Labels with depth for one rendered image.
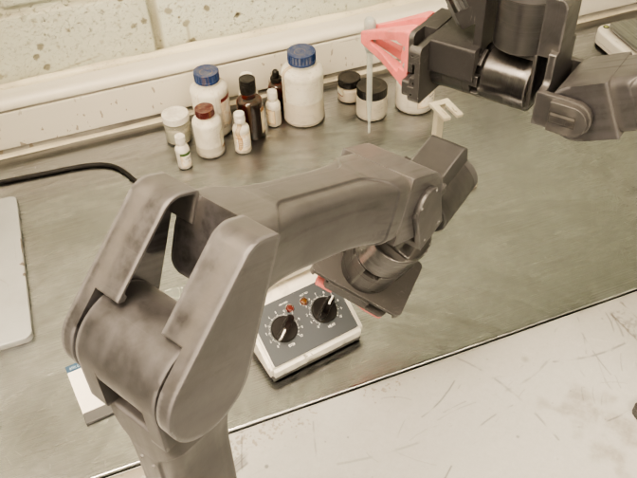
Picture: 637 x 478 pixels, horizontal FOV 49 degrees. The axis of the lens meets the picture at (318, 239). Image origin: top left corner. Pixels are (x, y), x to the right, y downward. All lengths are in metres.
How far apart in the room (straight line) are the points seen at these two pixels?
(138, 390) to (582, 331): 0.67
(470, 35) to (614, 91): 0.16
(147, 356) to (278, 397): 0.47
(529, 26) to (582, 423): 0.44
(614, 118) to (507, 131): 0.56
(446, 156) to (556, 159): 0.57
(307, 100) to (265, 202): 0.79
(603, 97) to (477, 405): 0.38
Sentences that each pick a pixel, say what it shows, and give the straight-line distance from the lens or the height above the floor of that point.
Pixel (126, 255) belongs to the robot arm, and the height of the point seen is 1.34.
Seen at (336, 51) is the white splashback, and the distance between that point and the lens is 1.32.
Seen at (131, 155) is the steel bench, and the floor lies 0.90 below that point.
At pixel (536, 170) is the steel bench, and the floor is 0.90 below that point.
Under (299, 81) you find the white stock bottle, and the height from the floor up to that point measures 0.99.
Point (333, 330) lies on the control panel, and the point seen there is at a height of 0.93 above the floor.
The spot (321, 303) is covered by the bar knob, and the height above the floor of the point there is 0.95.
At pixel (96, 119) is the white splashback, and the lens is 1.26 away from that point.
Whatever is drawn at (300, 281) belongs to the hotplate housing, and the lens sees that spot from 0.87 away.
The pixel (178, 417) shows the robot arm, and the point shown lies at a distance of 0.39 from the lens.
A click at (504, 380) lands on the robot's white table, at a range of 0.88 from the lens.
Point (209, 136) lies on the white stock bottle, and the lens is 1.15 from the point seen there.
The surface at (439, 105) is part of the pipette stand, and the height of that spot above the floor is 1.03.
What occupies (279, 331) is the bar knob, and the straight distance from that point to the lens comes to 0.84.
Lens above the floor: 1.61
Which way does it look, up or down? 44 degrees down
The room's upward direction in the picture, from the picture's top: 2 degrees counter-clockwise
